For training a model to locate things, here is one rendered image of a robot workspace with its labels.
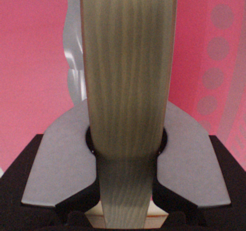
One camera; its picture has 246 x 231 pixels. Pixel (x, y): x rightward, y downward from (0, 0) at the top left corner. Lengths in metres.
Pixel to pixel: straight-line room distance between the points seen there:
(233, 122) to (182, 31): 0.12
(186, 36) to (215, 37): 0.03
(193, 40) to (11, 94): 0.18
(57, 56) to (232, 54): 0.16
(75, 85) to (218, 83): 0.13
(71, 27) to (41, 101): 0.08
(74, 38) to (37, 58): 0.04
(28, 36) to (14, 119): 0.10
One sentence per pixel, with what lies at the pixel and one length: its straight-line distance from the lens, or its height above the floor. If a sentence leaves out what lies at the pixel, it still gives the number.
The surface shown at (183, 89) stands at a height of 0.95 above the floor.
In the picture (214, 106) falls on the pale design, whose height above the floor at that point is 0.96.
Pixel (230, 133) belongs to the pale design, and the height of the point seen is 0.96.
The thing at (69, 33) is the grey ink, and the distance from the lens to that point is 0.17.
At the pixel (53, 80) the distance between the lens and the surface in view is 0.19.
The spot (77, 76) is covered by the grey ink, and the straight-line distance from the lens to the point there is 0.18.
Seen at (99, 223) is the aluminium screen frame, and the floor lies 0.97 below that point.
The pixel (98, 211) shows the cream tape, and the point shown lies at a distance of 0.35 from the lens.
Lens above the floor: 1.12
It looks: 58 degrees down
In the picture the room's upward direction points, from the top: 179 degrees counter-clockwise
